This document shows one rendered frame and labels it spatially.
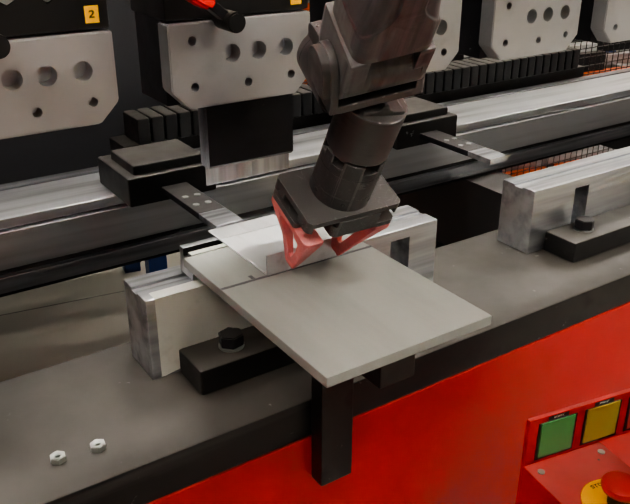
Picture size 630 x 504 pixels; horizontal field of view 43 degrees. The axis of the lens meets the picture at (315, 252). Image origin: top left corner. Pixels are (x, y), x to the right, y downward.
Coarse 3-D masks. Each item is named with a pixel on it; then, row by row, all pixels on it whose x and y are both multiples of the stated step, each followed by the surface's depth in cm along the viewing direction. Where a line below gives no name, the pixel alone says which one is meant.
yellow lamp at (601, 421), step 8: (600, 408) 87; (608, 408) 88; (616, 408) 88; (592, 416) 87; (600, 416) 87; (608, 416) 88; (616, 416) 89; (592, 424) 87; (600, 424) 88; (608, 424) 89; (584, 432) 88; (592, 432) 88; (600, 432) 89; (608, 432) 89; (584, 440) 88
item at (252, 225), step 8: (272, 216) 92; (232, 224) 90; (240, 224) 90; (248, 224) 90; (256, 224) 90; (264, 224) 90; (272, 224) 90; (216, 232) 88; (224, 232) 88; (232, 232) 88; (240, 232) 88
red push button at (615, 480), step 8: (608, 472) 81; (616, 472) 81; (624, 472) 81; (608, 480) 80; (616, 480) 80; (624, 480) 80; (608, 488) 79; (616, 488) 79; (624, 488) 79; (608, 496) 80; (616, 496) 78; (624, 496) 78
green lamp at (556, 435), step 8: (568, 416) 85; (544, 424) 84; (552, 424) 85; (560, 424) 85; (568, 424) 86; (544, 432) 85; (552, 432) 85; (560, 432) 86; (568, 432) 86; (544, 440) 85; (552, 440) 86; (560, 440) 86; (568, 440) 87; (544, 448) 86; (552, 448) 86; (560, 448) 87
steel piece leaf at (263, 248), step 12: (264, 228) 89; (276, 228) 89; (228, 240) 86; (240, 240) 86; (252, 240) 86; (264, 240) 86; (276, 240) 86; (324, 240) 81; (240, 252) 83; (252, 252) 83; (264, 252) 83; (276, 252) 78; (324, 252) 82; (252, 264) 81; (264, 264) 80; (276, 264) 79; (288, 264) 79; (300, 264) 80
